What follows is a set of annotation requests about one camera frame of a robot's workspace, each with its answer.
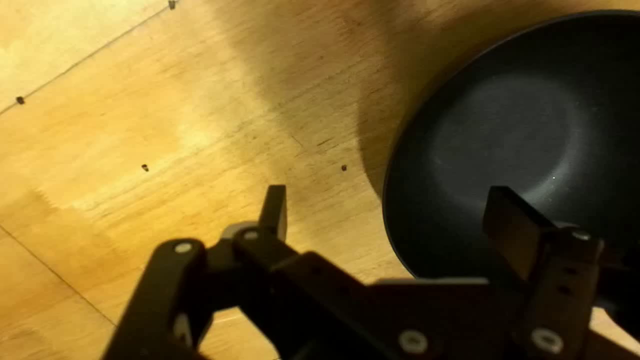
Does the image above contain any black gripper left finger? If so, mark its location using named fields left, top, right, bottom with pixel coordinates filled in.
left=102, top=184, right=301, bottom=360

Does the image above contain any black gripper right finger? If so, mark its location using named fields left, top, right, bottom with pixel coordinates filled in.
left=481, top=184, right=608, bottom=360

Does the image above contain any black round bowl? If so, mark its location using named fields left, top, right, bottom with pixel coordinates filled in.
left=380, top=8, right=640, bottom=341

